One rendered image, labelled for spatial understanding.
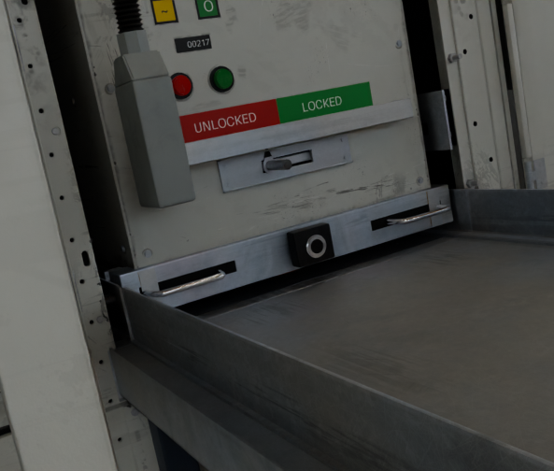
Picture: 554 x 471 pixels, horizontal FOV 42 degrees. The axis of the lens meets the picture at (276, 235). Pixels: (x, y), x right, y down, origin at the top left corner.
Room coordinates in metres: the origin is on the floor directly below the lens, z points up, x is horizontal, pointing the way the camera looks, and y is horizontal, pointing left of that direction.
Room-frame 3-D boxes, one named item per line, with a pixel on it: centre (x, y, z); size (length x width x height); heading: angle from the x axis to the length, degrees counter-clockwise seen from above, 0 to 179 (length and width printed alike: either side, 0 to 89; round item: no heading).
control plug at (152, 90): (0.86, 0.12, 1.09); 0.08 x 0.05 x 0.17; 27
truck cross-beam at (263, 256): (1.04, -0.03, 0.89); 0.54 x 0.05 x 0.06; 117
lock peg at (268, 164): (0.99, -0.02, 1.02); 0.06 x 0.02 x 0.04; 27
